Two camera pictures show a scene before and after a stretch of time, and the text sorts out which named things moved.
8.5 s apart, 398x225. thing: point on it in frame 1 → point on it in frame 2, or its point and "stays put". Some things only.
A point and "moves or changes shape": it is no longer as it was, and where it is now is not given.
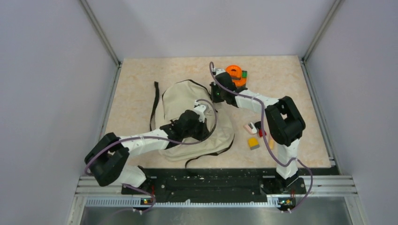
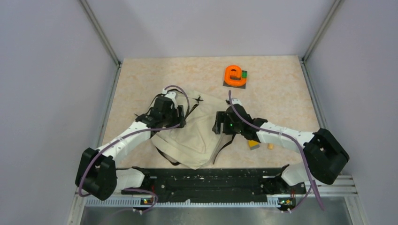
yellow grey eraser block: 253,143 stays put
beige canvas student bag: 179,96 moves or changes shape
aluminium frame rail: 331,185 stays put
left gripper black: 204,131 → 179,118
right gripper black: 215,99 → 222,116
